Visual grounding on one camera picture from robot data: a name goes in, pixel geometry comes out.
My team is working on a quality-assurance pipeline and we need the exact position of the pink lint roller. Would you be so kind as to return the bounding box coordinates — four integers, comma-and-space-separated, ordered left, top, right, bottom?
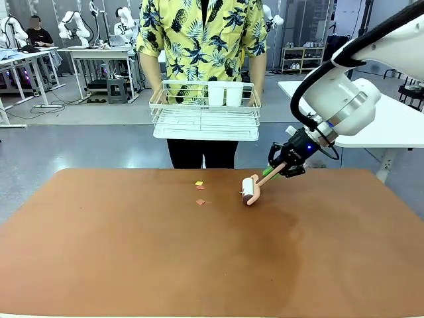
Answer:
240, 163, 288, 207

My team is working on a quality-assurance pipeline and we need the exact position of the seated person in black shirt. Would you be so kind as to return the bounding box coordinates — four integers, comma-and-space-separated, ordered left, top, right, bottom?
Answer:
26, 15, 55, 48

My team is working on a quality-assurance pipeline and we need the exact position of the blue folded clothing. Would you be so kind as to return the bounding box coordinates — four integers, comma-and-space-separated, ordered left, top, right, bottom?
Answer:
0, 46, 21, 61

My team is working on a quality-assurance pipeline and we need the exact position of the white plastic cutlery holder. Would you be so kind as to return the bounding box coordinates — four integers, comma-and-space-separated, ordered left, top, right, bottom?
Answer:
207, 81, 245, 107

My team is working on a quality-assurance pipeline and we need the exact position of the black tripod stand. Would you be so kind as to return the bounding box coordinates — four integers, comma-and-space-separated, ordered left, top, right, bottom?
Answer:
357, 0, 374, 38

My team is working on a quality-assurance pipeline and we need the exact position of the white side table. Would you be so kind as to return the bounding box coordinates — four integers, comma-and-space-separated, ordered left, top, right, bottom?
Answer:
278, 79, 424, 182

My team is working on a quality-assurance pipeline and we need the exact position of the person's left hand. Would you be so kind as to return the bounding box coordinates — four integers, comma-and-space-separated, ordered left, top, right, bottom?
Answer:
246, 88, 264, 107

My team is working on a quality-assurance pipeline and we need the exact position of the white wire dish rack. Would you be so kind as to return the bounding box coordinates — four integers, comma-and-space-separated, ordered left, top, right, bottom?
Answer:
148, 79, 262, 142

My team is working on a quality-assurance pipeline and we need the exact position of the person's right forearm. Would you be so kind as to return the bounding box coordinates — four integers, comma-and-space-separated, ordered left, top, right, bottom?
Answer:
138, 51, 166, 97

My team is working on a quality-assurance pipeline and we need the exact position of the black equipment case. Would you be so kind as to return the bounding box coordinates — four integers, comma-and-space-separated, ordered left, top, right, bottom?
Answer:
326, 34, 350, 61

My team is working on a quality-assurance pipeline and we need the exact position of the grey plastic stool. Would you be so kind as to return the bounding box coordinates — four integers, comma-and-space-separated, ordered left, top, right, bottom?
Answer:
106, 78, 129, 105

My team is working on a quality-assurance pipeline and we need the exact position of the black right arm cable sleeve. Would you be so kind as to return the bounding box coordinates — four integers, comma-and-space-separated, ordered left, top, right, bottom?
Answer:
290, 0, 424, 131

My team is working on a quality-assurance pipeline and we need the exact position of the white background desk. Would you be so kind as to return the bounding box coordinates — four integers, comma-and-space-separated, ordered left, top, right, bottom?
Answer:
58, 44, 140, 101

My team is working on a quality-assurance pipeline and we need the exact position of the white shoe rack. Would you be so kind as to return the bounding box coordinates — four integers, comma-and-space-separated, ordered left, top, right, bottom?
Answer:
280, 45, 326, 76

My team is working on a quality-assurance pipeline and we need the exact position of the person in pineapple shirt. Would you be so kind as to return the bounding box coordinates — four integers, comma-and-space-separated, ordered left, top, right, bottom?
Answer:
136, 0, 268, 104

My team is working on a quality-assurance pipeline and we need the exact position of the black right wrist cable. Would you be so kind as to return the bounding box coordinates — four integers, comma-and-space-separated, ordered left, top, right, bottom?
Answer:
317, 131, 341, 161

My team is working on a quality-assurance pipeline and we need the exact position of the white desk with clothes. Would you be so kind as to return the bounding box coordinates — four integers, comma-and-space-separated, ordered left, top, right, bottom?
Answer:
0, 46, 66, 129

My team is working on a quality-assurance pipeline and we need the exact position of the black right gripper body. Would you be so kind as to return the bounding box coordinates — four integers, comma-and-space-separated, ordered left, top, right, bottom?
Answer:
280, 127, 322, 172

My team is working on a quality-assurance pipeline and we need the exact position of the person's right hand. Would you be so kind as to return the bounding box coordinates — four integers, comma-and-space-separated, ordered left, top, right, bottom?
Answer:
155, 88, 171, 105

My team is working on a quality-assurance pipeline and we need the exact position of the black office chair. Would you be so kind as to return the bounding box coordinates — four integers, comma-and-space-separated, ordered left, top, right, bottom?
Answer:
384, 68, 424, 113

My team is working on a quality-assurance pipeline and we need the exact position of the person's left forearm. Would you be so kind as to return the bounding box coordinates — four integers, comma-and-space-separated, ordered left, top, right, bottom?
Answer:
246, 51, 268, 96

